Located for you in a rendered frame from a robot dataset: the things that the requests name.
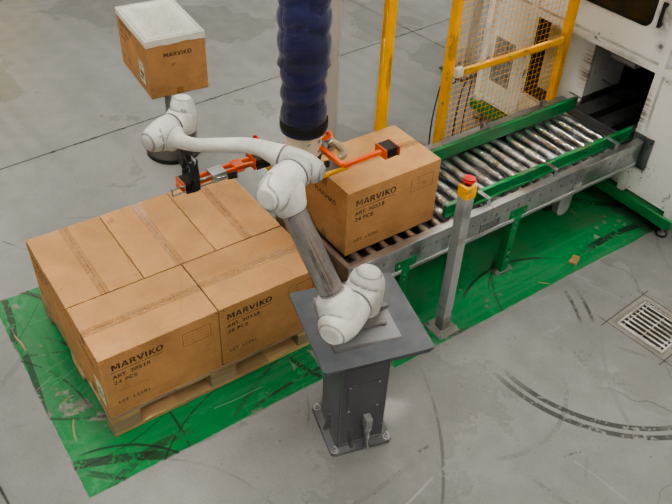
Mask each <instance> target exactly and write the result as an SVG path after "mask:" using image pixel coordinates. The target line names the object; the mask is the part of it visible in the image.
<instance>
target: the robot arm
mask: <svg viewBox="0 0 672 504"><path fill-rule="evenodd" d="M196 125H197V113H196V108H195V104H194V101H193V99H192V97H190V96H189V95H186V94H177V95H174V96H173V98H172V100H171V102H170V108H169V109H168V111H167V112H166V114H165V115H163V116H161V117H159V118H157V119H156V120H154V121H153V122H152V123H150V124H149V125H148V126H147V127H146V128H145V130H144V131H143V133H142V137H141V142H142V145H143V146H144V148H145V149H146V150H148V151H150V152H160V151H175V150H177V149H178V150H179V165H181V168H182V174H185V173H188V172H189V169H190V173H191V176H192V179H191V185H192V192H193V193H195V192H198V191H199V184H198V180H200V174H199V169H198V160H197V159H194V154H193V153H194V152H234V153H249V154H253V155H256V156H259V157H260V158H262V159H264V160H265V161H267V162H268V163H270V164H271V165H273V166H274V167H273V168H271V169H270V170H269V171H268V172H267V173H266V174H265V176H264V177H263V178H262V180H261V181H260V183H259V185H258V188H257V192H256V197H257V200H258V203H259V204H260V206H261V207H262V208H263V209H265V210H267V211H269V212H274V213H275V214H276V215H277V216H278V217H280V218H282V219H283V221H284V223H285V225H286V227H287V229H288V231H289V233H290V235H291V238H292V240H293V242H294V244H295V246H296V248H297V250H298V252H299V254H300V256H301V258H302V260H303V262H304V264H305V267H306V269H307V271H308V273H309V275H310V277H311V279H312V281H313V283H314V285H315V287H316V289H317V291H318V294H319V295H318V297H317V301H316V305H317V310H318V318H319V320H318V330H319V333H320V335H321V337H322V338H323V339H324V340H325V341H326V342H327V343H329V344H332V345H338V344H342V343H346V342H348V341H350V340H351V339H353V338H354V337H355V336H356V335H357V334H358V332H360V331H364V330H367V329H371V328H374V327H377V326H385V325H387V322H388V321H387V319H386V318H384V317H383V315H382V314H381V313H380V312H381V311H383V310H385V309H387V308H388V304H387V302H382V301H383V297H384V292H385V279H384V275H383V273H382V271H381V270H379V268H378V267H376V266H375V265H372V264H362V265H359V266H357V267H356V268H355V269H354V270H353V271H352V272H351V273H350V275H349V279H348V280H347V282H346V284H345V285H344V284H342V283H341V281H340V279H339V277H338V274H337V272H336V270H335V268H334V266H333V264H332V262H331V259H330V257H329V255H328V253H327V251H326V249H325V246H324V244H323V242H322V240H321V238H320V236H319V234H318V231H317V229H316V227H315V225H314V223H313V221H312V219H311V216H310V214H309V212H308V210H307V208H306V205H307V199H306V191H305V186H306V185H308V184H309V183H311V184H315V183H318V182H320V181H321V180H322V179H323V178H324V175H325V171H326V167H325V165H324V163H323V162H322V161H321V160H320V159H319V158H317V157H316V156H315V155H313V154H311V153H309V152H307V151H305V150H302V149H300V148H297V147H293V146H289V145H286V144H280V143H275V142H270V141H266V140H261V139H256V138H247V137H227V138H197V134H196V132H197V131H196ZM181 161H182V162H181ZM189 162H191V163H189ZM188 166H189V168H188Z"/></svg>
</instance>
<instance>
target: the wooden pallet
mask: <svg viewBox="0 0 672 504"><path fill-rule="evenodd" d="M41 297H42V296H41ZM42 300H43V304H44V307H45V310H46V314H47V316H48V318H49V319H50V321H51V323H52V325H53V324H56V326H57V327H58V329H59V331H60V333H61V335H62V336H63V338H64V340H65V342H66V343H67V345H68V347H69V349H70V351H71V355H72V358H73V362H74V364H75V366H76V367H77V369H78V371H79V373H80V375H81V376H82V378H83V380H84V379H87V380H88V382H89V384H90V386H91V388H92V389H93V391H94V393H95V395H96V396H97V398H98V400H99V402H100V403H101V405H102V407H103V409H104V410H105V414H106V418H107V422H108V424H109V426H110V428H111V430H112V432H113V433H114V435H115V437H117V436H119V435H121V434H123V433H125V432H127V431H129V430H131V429H134V428H136V427H138V426H140V425H142V424H144V423H146V422H148V421H150V420H152V419H154V418H156V417H158V416H161V415H163V414H165V413H167V412H169V411H171V410H173V409H175V408H177V407H179V406H181V405H183V404H186V403H188V402H190V401H192V400H194V399H196V398H198V397H200V396H202V395H204V394H206V393H208V392H210V391H213V390H215V389H217V388H219V387H221V386H223V385H225V384H227V383H229V382H231V381H233V380H235V379H238V378H240V377H242V376H244V375H246V374H248V373H250V372H252V371H254V370H256V369H258V368H260V367H263V366H265V365H267V364H269V363H271V362H273V361H275V360H277V359H279V358H281V357H283V356H285V355H287V354H290V353H292V352H294V351H296V350H298V349H300V348H302V347H304V346H306V345H308V344H310V343H309V341H308V338H307V336H306V334H305V331H304V329H301V330H299V331H297V332H295V333H293V334H290V335H288V336H286V337H284V338H282V339H280V340H278V341H275V342H273V343H271V344H269V345H267V346H265V347H263V348H260V349H258V350H256V351H254V352H252V353H250V354H248V355H246V356H243V357H241V358H239V359H237V360H235V361H233V362H231V363H228V364H226V365H224V366H223V364H222V367H220V368H218V369H216V370H213V371H211V372H209V373H207V374H205V375H203V376H201V377H198V378H196V379H194V380H192V381H190V382H188V383H186V384H183V385H181V386H179V387H177V388H175V389H173V390H171V391H168V392H166V393H164V394H162V395H160V396H158V397H156V398H154V399H151V400H149V401H147V402H145V403H143V404H141V405H139V406H136V407H134V408H132V409H130V410H128V411H126V412H124V413H121V414H119V415H117V416H115V417H113V418H111V417H110V415H109V413H108V412H107V410H106V408H105V406H104V405H103V403H102V401H101V399H100V398H99V396H98V394H97V392H96V390H95V389H94V387H93V385H92V383H91V382H90V380H89V378H88V376H87V375H86V373H85V371H84V369H83V368H82V366H81V364H80V362H79V361H78V359H77V357H76V355H75V354H74V352H73V350H72V348H71V347H70V345H69V343H68V341H67V340H66V338H65V336H64V334H63V333H62V331H61V329H60V327H59V325H58V324H57V322H56V320H55V318H54V317H53V315H52V313H51V311H50V310H49V308H48V306H47V304H46V303H45V301H44V299H43V297H42Z"/></svg>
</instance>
